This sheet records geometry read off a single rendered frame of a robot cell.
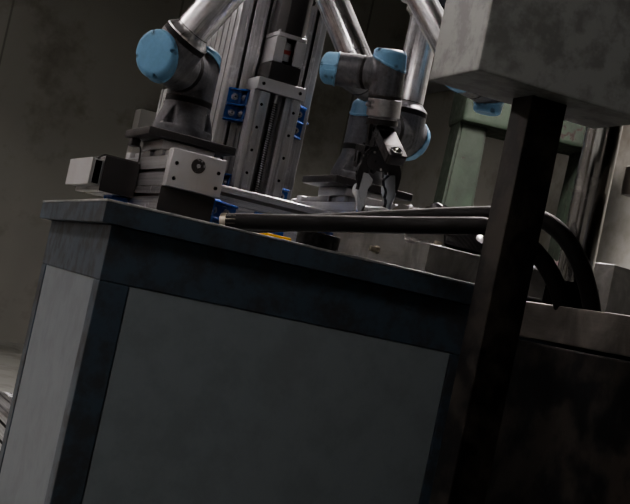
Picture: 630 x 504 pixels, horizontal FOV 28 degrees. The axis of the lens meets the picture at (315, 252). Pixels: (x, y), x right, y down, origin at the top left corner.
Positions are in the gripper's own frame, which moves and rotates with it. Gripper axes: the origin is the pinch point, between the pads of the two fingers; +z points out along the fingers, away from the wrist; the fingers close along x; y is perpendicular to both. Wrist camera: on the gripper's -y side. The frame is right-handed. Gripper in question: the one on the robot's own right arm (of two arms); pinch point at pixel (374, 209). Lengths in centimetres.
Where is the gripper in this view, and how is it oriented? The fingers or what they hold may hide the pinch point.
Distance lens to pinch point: 278.9
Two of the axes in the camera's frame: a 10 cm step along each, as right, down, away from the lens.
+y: -3.3, -1.7, 9.3
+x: -9.4, -0.7, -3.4
